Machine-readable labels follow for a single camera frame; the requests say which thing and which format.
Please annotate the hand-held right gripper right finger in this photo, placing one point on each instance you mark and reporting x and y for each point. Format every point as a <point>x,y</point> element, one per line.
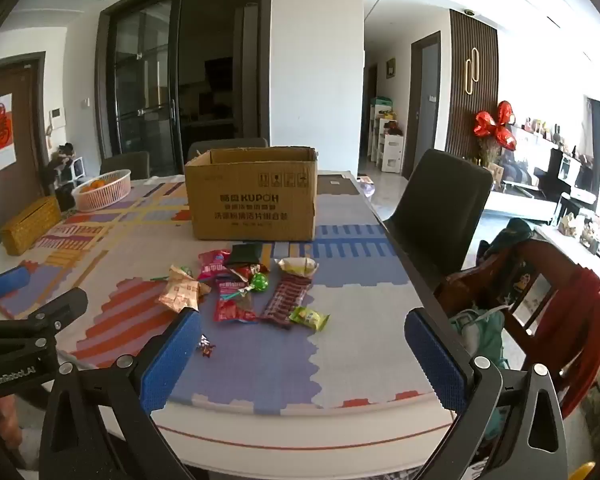
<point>435,365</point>

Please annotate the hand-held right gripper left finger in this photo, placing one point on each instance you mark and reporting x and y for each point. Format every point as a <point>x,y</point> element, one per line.
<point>172,357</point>

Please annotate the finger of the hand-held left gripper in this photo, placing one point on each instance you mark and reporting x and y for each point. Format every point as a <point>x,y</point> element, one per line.
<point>7,280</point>
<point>60,307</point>

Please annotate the red foil candy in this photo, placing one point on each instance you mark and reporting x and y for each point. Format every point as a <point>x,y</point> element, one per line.
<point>205,347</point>

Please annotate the beige snack packet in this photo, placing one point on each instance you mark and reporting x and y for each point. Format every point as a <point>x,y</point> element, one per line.
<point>180,292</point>

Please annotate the large red snack packet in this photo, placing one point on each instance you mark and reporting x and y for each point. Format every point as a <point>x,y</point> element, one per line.
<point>232,305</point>

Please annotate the pink red snack packet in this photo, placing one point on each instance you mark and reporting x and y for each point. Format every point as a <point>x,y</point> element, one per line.
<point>212,262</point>

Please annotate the green candy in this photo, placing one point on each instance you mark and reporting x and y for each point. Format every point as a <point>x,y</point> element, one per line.
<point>260,282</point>

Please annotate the dark red striped snack packet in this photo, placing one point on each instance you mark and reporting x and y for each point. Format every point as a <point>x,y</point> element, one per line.
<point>285,302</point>

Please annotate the dark green snack packet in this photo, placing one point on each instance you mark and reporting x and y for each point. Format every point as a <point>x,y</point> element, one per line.
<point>245,255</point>

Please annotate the small green snack packet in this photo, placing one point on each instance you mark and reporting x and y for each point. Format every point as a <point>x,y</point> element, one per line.
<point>309,318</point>

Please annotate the white and yellow snack packet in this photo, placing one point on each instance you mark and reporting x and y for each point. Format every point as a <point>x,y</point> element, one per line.
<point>295,266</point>

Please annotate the brown cardboard box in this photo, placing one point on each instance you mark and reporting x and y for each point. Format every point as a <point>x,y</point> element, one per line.
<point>250,200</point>

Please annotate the teal backpack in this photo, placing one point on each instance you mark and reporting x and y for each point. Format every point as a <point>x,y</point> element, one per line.
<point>480,335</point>

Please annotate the yellow woven tissue box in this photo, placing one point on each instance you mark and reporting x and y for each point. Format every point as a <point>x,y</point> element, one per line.
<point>30,225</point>

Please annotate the colourful printed table mat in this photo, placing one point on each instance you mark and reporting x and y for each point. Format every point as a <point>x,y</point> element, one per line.
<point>350,310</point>

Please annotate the pink plastic basket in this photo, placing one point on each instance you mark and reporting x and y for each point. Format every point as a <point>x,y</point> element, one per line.
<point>105,199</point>

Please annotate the orange fruit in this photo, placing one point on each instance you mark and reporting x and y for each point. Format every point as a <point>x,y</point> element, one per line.
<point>96,185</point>

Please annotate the black plush toy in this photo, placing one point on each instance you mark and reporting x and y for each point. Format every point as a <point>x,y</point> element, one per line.
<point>60,160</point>

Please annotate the brown wooden chair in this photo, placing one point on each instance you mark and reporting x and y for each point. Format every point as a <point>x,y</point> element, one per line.
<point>530,270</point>

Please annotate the brown entrance door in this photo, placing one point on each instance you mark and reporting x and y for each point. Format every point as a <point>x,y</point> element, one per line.
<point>25,135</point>

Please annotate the red garment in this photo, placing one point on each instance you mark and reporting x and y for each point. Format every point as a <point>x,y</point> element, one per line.
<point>575,320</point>

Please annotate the green cloth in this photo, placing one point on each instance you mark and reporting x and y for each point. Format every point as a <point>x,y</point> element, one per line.
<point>510,235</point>

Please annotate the red and white door poster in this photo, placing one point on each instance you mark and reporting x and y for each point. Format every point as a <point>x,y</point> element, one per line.
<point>0,130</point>

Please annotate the large black chair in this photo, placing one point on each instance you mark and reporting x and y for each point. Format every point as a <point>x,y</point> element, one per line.
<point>440,200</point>

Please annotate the white intercom panel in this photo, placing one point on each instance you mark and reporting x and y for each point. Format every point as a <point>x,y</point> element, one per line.
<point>57,120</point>

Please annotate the white shelf unit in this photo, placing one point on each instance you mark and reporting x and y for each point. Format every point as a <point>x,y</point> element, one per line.
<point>387,147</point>

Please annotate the black piano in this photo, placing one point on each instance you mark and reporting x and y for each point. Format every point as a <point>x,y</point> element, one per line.
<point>562,172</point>

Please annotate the black framed glass sliding door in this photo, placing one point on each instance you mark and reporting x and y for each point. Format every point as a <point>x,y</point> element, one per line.
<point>140,85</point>

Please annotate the grey interior door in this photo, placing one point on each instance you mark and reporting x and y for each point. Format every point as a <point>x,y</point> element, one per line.
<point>427,105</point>

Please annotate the gold wall decoration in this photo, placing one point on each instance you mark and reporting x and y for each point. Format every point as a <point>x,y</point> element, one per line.
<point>472,72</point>

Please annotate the small wall picture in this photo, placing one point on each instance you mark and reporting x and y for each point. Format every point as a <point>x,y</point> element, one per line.
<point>391,67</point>

